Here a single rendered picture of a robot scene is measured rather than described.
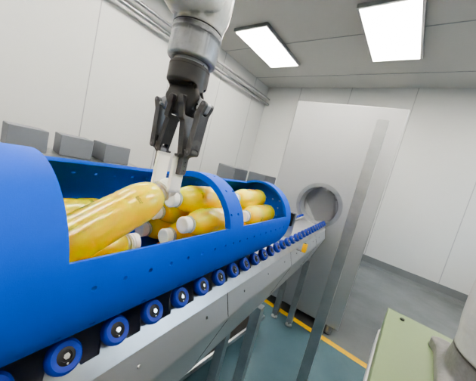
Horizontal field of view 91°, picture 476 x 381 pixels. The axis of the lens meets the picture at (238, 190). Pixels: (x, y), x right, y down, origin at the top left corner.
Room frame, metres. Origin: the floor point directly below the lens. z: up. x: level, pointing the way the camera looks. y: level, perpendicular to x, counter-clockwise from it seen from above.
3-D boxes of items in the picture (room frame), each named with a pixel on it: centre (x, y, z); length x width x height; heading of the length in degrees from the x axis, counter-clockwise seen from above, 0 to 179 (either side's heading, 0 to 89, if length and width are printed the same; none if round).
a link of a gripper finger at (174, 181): (0.44, 0.12, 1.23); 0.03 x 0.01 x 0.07; 150
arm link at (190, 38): (0.45, 0.14, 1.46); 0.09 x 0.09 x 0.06
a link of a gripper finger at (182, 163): (0.43, 0.11, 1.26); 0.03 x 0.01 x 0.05; 60
